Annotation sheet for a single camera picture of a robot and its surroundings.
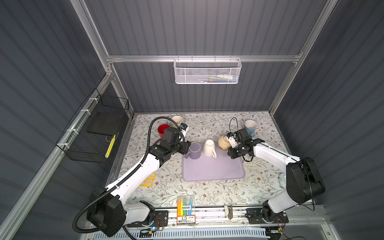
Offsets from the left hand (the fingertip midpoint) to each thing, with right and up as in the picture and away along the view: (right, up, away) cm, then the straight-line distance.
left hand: (185, 140), depth 81 cm
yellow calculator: (-21, -23, +4) cm, 32 cm away
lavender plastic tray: (+22, -18, +10) cm, 30 cm away
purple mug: (+5, -7, +8) cm, 12 cm away
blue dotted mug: (+44, +8, +24) cm, 51 cm away
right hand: (+28, -9, +10) cm, 31 cm away
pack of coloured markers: (0, -36, -6) cm, 36 cm away
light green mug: (-8, +11, +24) cm, 28 cm away
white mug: (+14, -6, +9) cm, 18 cm away
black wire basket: (-47, +3, -9) cm, 48 cm away
